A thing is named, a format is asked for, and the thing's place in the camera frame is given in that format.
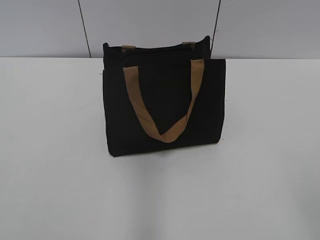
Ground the tan bag handle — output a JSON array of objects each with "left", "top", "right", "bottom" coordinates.
[
  {"left": 121, "top": 41, "right": 196, "bottom": 52},
  {"left": 123, "top": 59, "right": 205, "bottom": 144}
]

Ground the tan rear bag handle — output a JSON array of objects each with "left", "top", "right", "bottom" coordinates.
[{"left": 121, "top": 41, "right": 196, "bottom": 52}]

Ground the black tote bag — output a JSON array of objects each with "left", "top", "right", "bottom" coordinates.
[{"left": 102, "top": 36, "right": 226, "bottom": 157}]

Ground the tan front bag handle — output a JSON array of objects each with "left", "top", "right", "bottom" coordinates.
[{"left": 123, "top": 59, "right": 205, "bottom": 144}]

